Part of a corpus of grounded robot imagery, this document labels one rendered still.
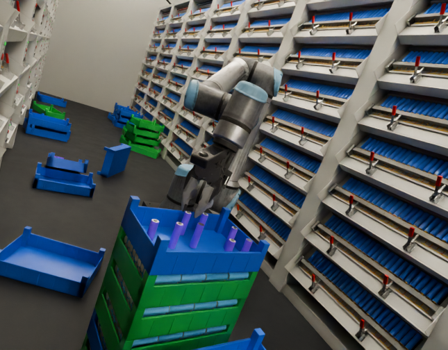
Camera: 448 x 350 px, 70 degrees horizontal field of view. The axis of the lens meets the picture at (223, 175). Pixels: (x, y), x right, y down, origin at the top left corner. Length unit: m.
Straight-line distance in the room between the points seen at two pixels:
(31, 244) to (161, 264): 0.84
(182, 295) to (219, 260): 0.11
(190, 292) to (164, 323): 0.09
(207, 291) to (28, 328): 0.55
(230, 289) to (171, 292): 0.16
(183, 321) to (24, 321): 0.51
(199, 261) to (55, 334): 0.54
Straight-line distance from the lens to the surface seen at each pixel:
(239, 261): 0.77
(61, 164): 2.02
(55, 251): 1.41
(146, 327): 0.76
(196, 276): 0.74
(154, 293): 0.70
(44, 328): 1.11
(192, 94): 0.97
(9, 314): 1.15
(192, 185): 0.83
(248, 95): 0.83
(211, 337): 0.90
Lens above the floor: 0.76
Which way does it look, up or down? 12 degrees down
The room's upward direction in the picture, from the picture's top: 21 degrees clockwise
